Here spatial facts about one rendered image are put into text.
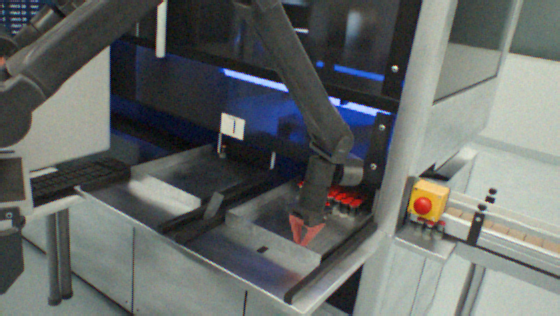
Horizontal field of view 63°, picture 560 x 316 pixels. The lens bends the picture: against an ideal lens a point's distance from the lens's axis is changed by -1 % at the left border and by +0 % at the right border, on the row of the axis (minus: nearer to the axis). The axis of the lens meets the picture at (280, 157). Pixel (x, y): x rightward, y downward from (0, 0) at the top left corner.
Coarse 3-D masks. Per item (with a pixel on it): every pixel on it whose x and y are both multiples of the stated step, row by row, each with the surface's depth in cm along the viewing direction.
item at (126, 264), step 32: (32, 224) 221; (96, 224) 189; (96, 256) 195; (128, 256) 181; (160, 256) 169; (416, 256) 150; (128, 288) 186; (160, 288) 174; (192, 288) 163; (224, 288) 153; (416, 288) 169
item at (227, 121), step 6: (222, 114) 136; (222, 120) 137; (228, 120) 136; (240, 120) 133; (222, 126) 137; (228, 126) 136; (240, 126) 133; (222, 132) 138; (228, 132) 137; (240, 132) 134; (240, 138) 134
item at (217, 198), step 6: (216, 192) 111; (216, 198) 111; (222, 198) 110; (210, 204) 111; (216, 204) 110; (210, 210) 110; (216, 210) 109; (204, 216) 110; (210, 216) 109; (192, 222) 108; (198, 222) 108; (180, 228) 104; (186, 228) 105; (174, 234) 102
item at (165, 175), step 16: (208, 144) 149; (160, 160) 133; (176, 160) 138; (192, 160) 143; (208, 160) 145; (224, 160) 146; (144, 176) 122; (160, 176) 129; (176, 176) 130; (192, 176) 132; (208, 176) 133; (224, 176) 135; (240, 176) 136; (256, 176) 130; (272, 176) 137; (160, 192) 120; (176, 192) 116; (192, 192) 122; (208, 192) 123; (224, 192) 119; (192, 208) 114
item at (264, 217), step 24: (288, 192) 130; (240, 216) 113; (264, 216) 115; (288, 216) 116; (336, 216) 120; (360, 216) 122; (264, 240) 103; (288, 240) 99; (312, 240) 107; (336, 240) 108; (312, 264) 97
